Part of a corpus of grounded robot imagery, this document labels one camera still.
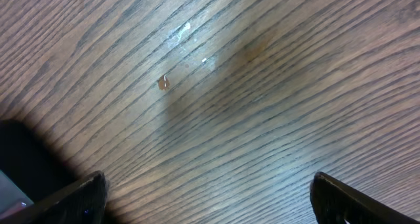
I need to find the black rectangular tray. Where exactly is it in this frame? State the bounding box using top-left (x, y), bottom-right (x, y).
top-left (1, 120), bottom-right (76, 219)

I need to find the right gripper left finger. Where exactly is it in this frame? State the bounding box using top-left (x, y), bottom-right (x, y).
top-left (1, 171), bottom-right (108, 224)

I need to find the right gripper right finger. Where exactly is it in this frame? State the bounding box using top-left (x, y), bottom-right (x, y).
top-left (310, 172), bottom-right (419, 224)

